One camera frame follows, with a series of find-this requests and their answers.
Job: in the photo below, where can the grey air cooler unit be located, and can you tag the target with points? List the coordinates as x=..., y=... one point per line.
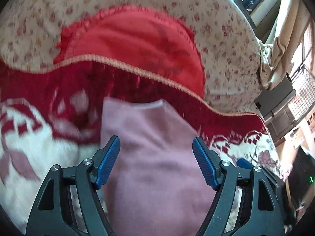
x=273, y=106

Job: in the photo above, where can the floral cream bedsheet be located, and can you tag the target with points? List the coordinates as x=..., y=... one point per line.
x=30, y=31

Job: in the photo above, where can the red ruffled cushion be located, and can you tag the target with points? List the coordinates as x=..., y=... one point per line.
x=141, y=37

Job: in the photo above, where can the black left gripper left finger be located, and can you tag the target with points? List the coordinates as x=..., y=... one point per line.
x=67, y=202

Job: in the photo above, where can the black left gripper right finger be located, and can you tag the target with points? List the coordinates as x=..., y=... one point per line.
x=224, y=178

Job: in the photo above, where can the mauve pink small garment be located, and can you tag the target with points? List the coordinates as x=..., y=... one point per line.
x=156, y=186

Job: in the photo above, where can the red and white fleece blanket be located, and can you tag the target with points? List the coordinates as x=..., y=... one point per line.
x=56, y=118

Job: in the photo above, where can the beige curtain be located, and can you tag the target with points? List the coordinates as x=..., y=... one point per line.
x=287, y=32

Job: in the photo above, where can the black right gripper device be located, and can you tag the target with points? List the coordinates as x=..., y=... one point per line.
x=292, y=184

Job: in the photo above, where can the metal window grille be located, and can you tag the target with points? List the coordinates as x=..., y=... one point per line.
x=302, y=75

